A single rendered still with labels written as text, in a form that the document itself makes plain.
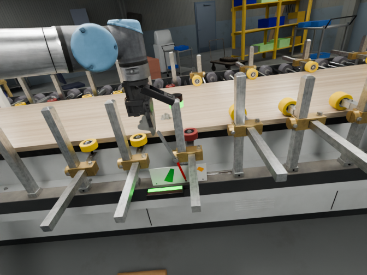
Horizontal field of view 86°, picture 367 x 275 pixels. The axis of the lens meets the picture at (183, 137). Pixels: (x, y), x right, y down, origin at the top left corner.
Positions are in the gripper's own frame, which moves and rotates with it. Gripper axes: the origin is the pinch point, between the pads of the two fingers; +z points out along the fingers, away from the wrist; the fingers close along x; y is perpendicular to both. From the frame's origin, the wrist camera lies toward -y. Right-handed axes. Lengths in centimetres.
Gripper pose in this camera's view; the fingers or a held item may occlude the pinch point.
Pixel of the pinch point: (154, 131)
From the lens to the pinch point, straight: 75.5
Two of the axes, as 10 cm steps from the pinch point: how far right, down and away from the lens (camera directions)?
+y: -9.9, 1.1, 0.4
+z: 1.1, 8.6, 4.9
